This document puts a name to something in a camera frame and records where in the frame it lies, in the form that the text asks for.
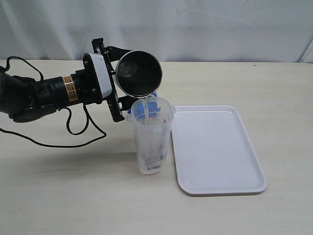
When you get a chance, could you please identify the white backdrop curtain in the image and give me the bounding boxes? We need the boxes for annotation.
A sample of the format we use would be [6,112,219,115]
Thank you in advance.
[0,0,313,63]

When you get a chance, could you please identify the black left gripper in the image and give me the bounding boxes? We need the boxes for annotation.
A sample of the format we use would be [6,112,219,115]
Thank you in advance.
[76,38,135,122]

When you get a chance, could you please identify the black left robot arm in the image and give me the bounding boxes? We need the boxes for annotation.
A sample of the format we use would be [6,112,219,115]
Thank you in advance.
[0,38,128,123]

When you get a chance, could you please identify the white plastic tray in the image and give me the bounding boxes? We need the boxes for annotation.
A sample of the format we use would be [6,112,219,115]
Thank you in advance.
[172,105,268,196]

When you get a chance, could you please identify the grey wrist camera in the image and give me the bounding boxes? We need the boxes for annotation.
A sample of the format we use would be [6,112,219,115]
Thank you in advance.
[85,53,112,100]

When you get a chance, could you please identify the blue container lid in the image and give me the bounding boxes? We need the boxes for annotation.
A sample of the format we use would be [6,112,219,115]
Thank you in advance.
[126,92,161,121]

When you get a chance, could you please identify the black cable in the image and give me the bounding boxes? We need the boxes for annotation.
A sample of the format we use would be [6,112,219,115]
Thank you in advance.
[0,56,107,148]

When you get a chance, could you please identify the clear plastic container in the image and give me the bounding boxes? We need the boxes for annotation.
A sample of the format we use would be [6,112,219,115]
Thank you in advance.
[131,96,174,174]

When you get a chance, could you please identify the stainless steel cup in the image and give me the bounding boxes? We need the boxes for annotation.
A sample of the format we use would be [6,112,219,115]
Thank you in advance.
[115,50,162,98]

